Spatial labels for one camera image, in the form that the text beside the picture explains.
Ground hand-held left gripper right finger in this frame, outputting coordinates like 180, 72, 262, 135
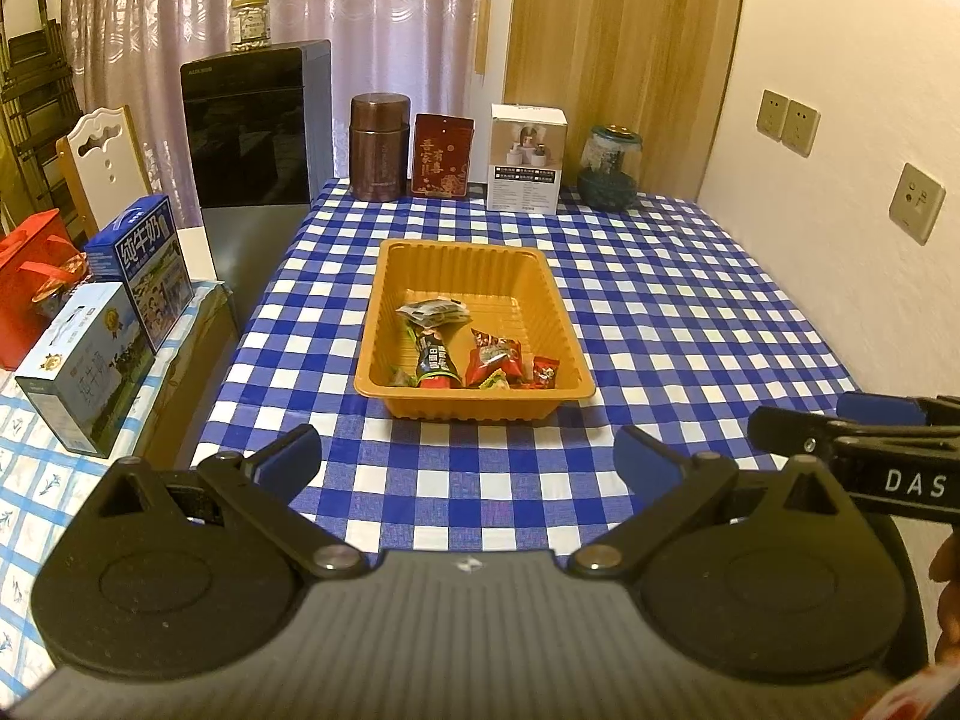
566, 426, 863, 578

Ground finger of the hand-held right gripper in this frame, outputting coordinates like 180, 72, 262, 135
836, 392, 960, 430
748, 406, 960, 458

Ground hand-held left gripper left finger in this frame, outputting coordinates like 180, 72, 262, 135
82, 424, 370, 580

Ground green black snack packet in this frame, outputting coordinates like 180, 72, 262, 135
405, 322, 460, 389

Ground large red snack packet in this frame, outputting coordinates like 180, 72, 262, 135
465, 328, 523, 389

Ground grey snack packet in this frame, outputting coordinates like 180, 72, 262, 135
396, 298, 470, 328

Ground orange plastic tray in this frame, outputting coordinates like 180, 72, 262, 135
354, 238, 597, 421

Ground person's right forearm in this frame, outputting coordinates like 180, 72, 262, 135
874, 660, 960, 720

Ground person's right hand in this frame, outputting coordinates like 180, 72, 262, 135
928, 540, 960, 665

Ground blue checkered tablecloth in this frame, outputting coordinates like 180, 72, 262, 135
191, 178, 960, 578

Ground light blue milk carton box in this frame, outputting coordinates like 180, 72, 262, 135
15, 281, 156, 458

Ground glass jar dark contents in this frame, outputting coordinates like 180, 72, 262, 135
577, 124, 644, 211

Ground red gift bag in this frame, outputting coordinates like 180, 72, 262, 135
0, 210, 91, 372

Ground brown metal canister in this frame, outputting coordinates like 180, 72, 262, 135
349, 92, 412, 202

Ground white product box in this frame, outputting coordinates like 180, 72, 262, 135
486, 103, 567, 215

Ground black glossy appliance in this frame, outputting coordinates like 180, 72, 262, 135
180, 40, 333, 316

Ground red printed box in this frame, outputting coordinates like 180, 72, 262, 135
411, 114, 476, 197

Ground white wooden chair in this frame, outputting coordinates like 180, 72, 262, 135
56, 105, 155, 241

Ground wooden door panel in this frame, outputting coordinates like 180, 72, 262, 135
502, 0, 751, 200

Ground glass jar yellow lid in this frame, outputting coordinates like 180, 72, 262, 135
230, 0, 271, 53

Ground folding ladder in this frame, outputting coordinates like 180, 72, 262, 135
0, 0, 80, 233

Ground lilac curtain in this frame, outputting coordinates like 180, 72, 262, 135
60, 0, 518, 188

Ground large beige wall socket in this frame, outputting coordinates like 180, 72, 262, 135
889, 163, 947, 245

